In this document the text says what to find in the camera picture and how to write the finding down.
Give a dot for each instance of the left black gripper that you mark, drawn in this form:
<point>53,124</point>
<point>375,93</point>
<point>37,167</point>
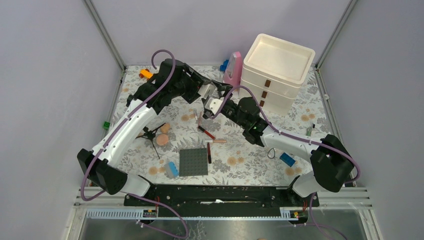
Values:
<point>196,81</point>

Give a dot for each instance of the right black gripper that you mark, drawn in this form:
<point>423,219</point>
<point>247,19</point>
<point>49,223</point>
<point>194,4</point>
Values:
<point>205,115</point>

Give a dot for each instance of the white cosmetic box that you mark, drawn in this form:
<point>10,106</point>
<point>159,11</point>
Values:
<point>206,90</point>

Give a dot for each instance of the cream three-drawer organizer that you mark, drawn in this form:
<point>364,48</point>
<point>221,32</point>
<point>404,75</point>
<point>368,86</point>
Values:
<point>274,71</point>

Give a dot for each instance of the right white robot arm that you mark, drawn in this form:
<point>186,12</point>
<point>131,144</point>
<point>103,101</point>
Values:
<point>329,159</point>

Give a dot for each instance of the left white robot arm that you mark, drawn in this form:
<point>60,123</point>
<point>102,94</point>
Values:
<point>99,164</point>

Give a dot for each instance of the small peach makeup sponge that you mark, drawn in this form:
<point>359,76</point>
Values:
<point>164,129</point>

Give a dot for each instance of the round peach makeup sponge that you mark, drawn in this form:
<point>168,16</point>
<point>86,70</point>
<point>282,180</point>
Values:
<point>162,139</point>

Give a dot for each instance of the blue toy brick back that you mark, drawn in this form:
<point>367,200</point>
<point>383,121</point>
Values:
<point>224,65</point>

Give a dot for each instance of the thin pink stick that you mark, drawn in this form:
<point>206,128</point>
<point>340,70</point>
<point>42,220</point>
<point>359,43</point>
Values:
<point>199,118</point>

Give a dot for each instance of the small pink lip tube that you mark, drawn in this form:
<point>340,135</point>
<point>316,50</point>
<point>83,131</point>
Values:
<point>195,114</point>

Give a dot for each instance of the red black lip gloss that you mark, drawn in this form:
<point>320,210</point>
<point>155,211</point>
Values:
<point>203,130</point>

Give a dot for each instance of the dark red lipstick tube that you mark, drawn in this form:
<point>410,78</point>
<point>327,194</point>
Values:
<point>209,154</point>

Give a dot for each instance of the blue lego brick left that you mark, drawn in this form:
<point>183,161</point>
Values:
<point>287,159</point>

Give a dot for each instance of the green mascara tube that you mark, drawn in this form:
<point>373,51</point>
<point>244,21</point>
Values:
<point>310,130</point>

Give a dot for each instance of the grey lego baseplate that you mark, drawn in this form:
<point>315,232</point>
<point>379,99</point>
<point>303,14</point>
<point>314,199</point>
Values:
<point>193,162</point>

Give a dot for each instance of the orange toy car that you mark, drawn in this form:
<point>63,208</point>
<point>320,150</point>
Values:
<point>145,73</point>

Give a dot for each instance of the black mini tripod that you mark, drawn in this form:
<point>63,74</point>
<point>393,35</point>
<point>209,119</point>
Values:
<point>150,135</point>

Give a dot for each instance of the blue grey lego brick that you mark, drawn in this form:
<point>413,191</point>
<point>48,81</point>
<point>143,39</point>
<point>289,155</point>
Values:
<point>171,170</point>

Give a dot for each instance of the green clip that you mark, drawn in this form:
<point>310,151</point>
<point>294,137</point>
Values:
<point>106,125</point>

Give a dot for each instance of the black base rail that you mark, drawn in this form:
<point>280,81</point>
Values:
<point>219,201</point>

